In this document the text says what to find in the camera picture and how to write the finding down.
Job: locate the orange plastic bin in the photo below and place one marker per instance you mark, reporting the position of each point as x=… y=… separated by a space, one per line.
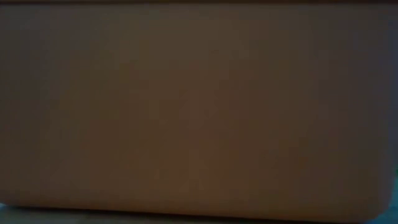
x=199 y=112

